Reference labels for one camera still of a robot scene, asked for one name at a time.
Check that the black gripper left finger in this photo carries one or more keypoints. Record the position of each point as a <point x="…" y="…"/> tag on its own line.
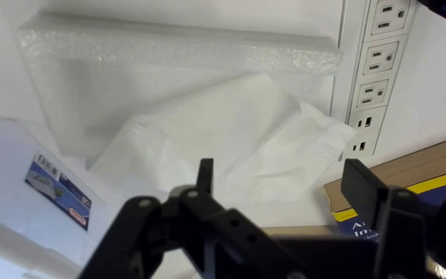
<point x="219" y="243"/>

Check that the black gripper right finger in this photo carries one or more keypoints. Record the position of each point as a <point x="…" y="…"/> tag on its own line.
<point x="411" y="230"/>

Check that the white napkin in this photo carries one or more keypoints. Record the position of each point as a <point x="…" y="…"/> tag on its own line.
<point x="266" y="145"/>

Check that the white power strip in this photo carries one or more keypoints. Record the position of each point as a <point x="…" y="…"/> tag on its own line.
<point x="387" y="30"/>

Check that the white foam block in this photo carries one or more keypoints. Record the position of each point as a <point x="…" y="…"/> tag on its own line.
<point x="94" y="75"/>

